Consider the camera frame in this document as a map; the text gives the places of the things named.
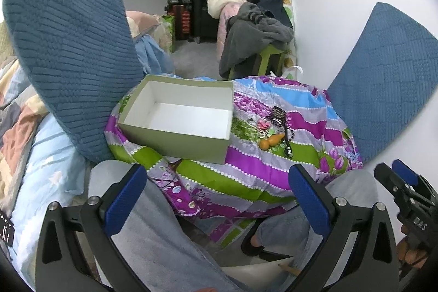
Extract orange gourd pendant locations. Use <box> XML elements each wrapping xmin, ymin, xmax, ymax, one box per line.
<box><xmin>258</xmin><ymin>133</ymin><xmax>285</xmax><ymax>151</ymax></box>

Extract pink flower hair clip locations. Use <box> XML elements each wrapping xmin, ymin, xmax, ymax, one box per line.
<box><xmin>257</xmin><ymin>119</ymin><xmax>271</xmax><ymax>131</ymax></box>

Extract black white patterned bangle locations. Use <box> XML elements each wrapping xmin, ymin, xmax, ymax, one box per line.
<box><xmin>269</xmin><ymin>106</ymin><xmax>286</xmax><ymax>127</ymax></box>

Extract person's right hand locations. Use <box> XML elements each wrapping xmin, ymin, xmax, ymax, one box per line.
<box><xmin>396</xmin><ymin>225</ymin><xmax>428</xmax><ymax>269</ymax></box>

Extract person's grey trouser leg right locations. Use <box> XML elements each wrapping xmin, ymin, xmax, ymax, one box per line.
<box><xmin>255</xmin><ymin>169</ymin><xmax>379</xmax><ymax>292</ymax></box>

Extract person's grey trouser leg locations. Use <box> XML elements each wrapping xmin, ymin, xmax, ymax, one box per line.
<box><xmin>255</xmin><ymin>169</ymin><xmax>379</xmax><ymax>292</ymax></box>
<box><xmin>88</xmin><ymin>160</ymin><xmax>247</xmax><ymax>292</ymax></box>

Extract black slipper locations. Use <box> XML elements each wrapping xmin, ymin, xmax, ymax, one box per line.
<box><xmin>241</xmin><ymin>226</ymin><xmax>290</xmax><ymax>262</ymax></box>

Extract person's grey trouser leg left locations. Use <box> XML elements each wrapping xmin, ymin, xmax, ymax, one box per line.
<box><xmin>88</xmin><ymin>160</ymin><xmax>247</xmax><ymax>292</ymax></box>

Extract colourful striped floral bedsheet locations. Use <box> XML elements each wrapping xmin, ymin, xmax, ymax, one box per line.
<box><xmin>105</xmin><ymin>76</ymin><xmax>363</xmax><ymax>247</ymax></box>

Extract blue textured pillow right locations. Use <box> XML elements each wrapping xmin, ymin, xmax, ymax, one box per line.
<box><xmin>327</xmin><ymin>2</ymin><xmax>437</xmax><ymax>161</ymax></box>

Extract blue textured pillow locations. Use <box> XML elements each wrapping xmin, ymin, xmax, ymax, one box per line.
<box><xmin>3</xmin><ymin>0</ymin><xmax>144</xmax><ymax>163</ymax></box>
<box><xmin>327</xmin><ymin>2</ymin><xmax>437</xmax><ymax>161</ymax></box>

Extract patchwork pastel quilt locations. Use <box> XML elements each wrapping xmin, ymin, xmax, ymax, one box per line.
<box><xmin>1</xmin><ymin>21</ymin><xmax>48</xmax><ymax>216</ymax></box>

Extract open green cardboard box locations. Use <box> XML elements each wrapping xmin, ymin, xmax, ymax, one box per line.
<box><xmin>117</xmin><ymin>75</ymin><xmax>234</xmax><ymax>164</ymax></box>

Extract light blue blanket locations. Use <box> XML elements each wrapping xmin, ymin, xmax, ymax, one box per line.
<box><xmin>134</xmin><ymin>34</ymin><xmax>174</xmax><ymax>75</ymax></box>

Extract green plastic stool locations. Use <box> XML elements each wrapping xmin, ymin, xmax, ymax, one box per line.
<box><xmin>228</xmin><ymin>44</ymin><xmax>287</xmax><ymax>80</ymax></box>

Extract pink beige pillow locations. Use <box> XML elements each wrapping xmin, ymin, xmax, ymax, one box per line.
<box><xmin>125</xmin><ymin>11</ymin><xmax>160</xmax><ymax>39</ymax></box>

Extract dark grey hoodie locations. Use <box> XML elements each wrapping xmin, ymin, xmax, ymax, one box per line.
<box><xmin>219</xmin><ymin>2</ymin><xmax>294</xmax><ymax>79</ymax></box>

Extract green shopping bag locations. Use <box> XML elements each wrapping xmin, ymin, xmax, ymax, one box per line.
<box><xmin>163</xmin><ymin>15</ymin><xmax>176</xmax><ymax>53</ymax></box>

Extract blue textured pillow left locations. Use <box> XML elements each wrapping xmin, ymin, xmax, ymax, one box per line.
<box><xmin>3</xmin><ymin>0</ymin><xmax>144</xmax><ymax>163</ymax></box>

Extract red black suitcase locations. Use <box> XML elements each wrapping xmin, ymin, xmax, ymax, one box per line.
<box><xmin>166</xmin><ymin>4</ymin><xmax>192</xmax><ymax>40</ymax></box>

